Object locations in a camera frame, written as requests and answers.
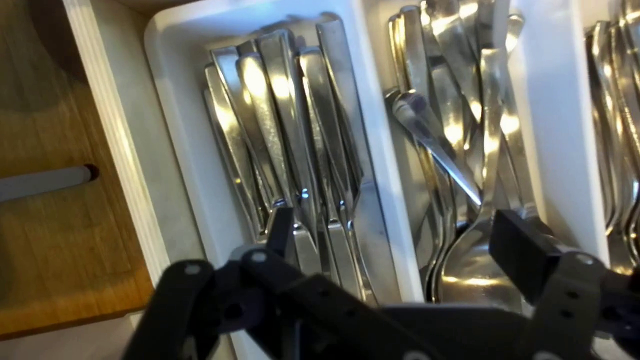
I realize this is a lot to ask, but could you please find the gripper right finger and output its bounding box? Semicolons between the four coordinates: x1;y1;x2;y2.
488;209;640;360

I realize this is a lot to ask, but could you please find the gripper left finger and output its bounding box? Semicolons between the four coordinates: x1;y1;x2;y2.
122;206;437;360

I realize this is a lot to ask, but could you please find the white drawer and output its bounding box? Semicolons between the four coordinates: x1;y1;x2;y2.
62;0;640;360

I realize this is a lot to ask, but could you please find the white cutlery tray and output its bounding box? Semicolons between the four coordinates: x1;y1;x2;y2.
144;0;640;360

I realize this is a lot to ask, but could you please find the heap of steel knives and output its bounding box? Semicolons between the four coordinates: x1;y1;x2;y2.
202;14;402;307

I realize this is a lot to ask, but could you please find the heap of steel forks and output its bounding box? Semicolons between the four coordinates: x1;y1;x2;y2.
584;0;640;277

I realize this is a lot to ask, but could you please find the heap of steel spoons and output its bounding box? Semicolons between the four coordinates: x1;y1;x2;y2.
382;0;542;312

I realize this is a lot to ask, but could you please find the grey bar drawer handle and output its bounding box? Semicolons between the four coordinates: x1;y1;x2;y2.
0;164;100;203

